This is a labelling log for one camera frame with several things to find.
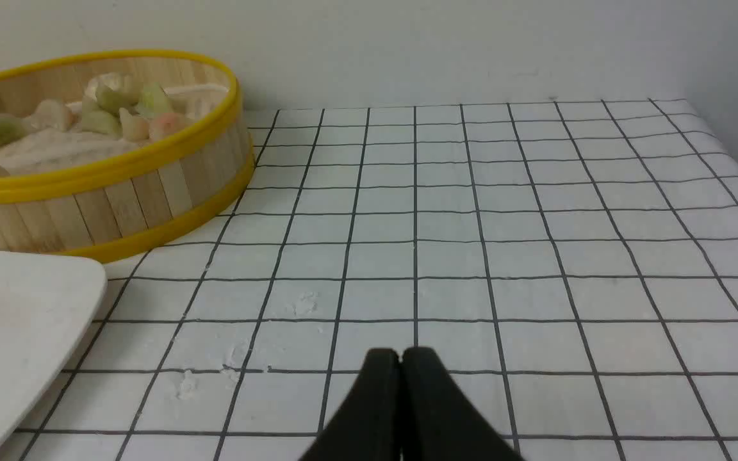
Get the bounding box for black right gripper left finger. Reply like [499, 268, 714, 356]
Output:
[301, 348, 401, 460]

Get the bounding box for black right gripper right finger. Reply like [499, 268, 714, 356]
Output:
[401, 347, 522, 460]

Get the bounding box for pink steamed dumpling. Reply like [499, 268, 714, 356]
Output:
[147, 113, 192, 142]

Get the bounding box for white square plate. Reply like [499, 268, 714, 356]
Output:
[0, 251, 106, 445]

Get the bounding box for white grid tablecloth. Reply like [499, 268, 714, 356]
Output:
[0, 100, 738, 460]

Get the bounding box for bamboo steamer basket yellow rim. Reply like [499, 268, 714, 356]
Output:
[0, 49, 254, 263]

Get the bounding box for green dumpling in steamer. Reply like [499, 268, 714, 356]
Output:
[79, 83, 177, 142]

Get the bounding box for white dumpling in steamer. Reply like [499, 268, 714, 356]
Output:
[84, 72, 142, 99]

